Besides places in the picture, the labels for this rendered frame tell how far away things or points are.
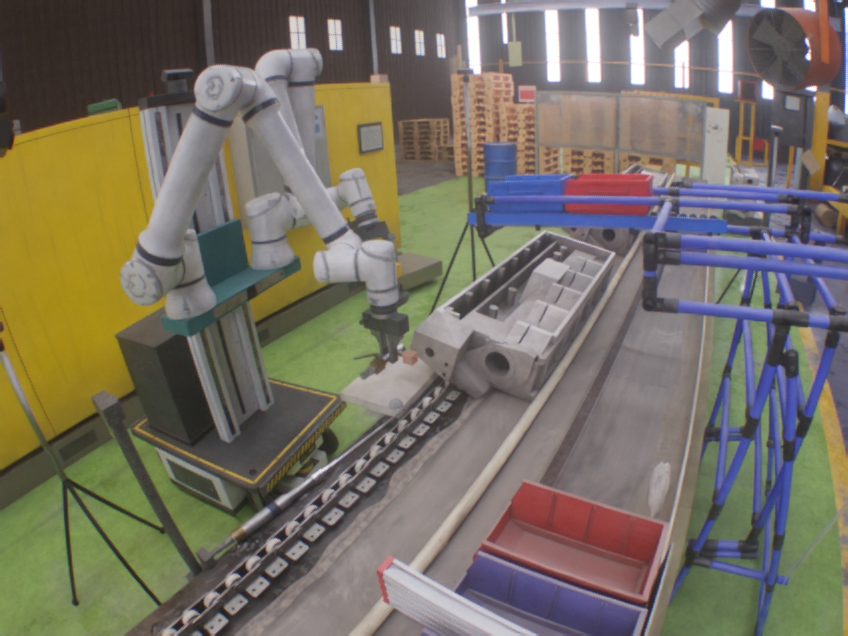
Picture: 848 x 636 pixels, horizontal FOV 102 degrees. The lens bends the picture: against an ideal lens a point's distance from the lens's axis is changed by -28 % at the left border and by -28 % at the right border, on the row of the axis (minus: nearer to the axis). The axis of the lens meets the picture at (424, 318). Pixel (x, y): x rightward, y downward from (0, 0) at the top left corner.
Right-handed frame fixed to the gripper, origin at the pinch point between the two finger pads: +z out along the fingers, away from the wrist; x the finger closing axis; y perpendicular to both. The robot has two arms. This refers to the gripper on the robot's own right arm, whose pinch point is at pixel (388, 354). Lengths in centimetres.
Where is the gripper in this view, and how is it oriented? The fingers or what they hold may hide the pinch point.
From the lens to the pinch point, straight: 138.6
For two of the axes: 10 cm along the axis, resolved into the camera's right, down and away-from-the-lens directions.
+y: -5.5, 3.9, -7.4
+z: 0.6, 9.0, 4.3
